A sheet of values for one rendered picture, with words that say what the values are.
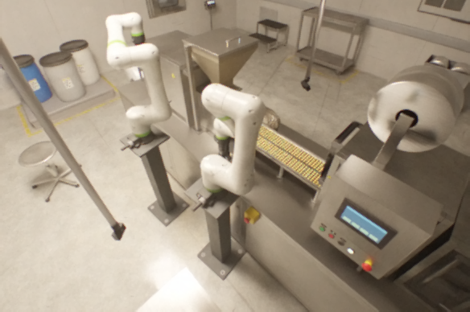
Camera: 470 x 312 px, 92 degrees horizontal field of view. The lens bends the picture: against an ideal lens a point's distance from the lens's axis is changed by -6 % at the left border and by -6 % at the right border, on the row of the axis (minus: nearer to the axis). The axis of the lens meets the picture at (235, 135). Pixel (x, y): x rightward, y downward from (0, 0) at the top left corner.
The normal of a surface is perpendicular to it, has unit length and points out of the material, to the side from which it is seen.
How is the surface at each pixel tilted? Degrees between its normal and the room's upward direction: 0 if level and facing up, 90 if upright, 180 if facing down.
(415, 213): 0
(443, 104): 90
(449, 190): 0
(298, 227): 0
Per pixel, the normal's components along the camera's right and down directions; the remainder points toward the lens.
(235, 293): 0.00, -0.74
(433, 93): -0.72, 0.47
